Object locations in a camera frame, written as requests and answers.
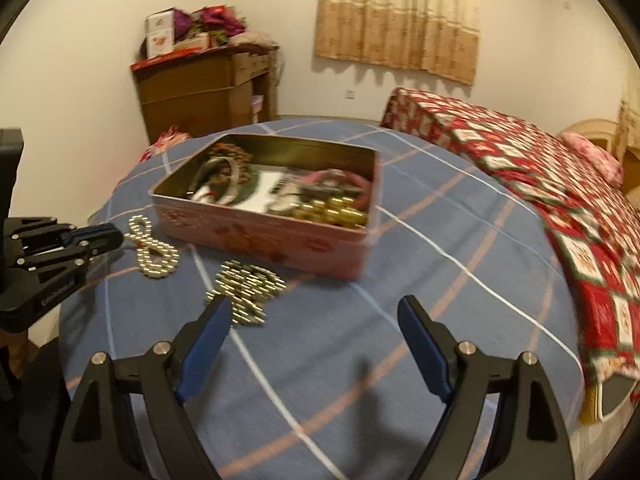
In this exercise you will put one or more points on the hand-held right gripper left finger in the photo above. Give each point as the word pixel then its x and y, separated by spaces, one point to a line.
pixel 210 340

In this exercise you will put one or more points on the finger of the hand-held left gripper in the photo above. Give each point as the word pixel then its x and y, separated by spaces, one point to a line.
pixel 97 233
pixel 100 247

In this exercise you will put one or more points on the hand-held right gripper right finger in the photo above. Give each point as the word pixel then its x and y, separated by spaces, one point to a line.
pixel 425 345

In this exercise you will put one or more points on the pink metal tin box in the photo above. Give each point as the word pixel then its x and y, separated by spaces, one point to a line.
pixel 260 240

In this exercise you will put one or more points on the blue checked blanket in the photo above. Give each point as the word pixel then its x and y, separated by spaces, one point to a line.
pixel 450 260

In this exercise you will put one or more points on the pile of colourful clothes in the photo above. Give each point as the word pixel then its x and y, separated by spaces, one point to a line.
pixel 167 142

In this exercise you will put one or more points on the printed booklet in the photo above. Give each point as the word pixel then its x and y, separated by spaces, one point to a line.
pixel 265 190

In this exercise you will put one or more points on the brown wooden cabinet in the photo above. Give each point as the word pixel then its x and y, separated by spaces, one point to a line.
pixel 190 95

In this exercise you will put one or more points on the pink bangle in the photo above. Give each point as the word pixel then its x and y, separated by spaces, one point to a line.
pixel 365 187

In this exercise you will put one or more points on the flat red box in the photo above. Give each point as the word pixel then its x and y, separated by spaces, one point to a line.
pixel 165 58

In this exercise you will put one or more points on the red patchwork bed quilt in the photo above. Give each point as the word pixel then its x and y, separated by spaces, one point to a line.
pixel 525 170

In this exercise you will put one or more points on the white cardboard box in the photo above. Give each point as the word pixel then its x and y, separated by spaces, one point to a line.
pixel 160 35

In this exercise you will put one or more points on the heap of purple and pink clothes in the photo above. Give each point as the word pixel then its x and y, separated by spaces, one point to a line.
pixel 220 22

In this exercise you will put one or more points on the pink pillow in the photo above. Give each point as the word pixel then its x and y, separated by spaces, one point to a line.
pixel 595 157

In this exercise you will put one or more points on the cream wooden headboard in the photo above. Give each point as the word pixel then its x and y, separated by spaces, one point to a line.
pixel 600 127

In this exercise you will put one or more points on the beige patterned curtain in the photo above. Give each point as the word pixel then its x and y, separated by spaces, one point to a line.
pixel 395 20

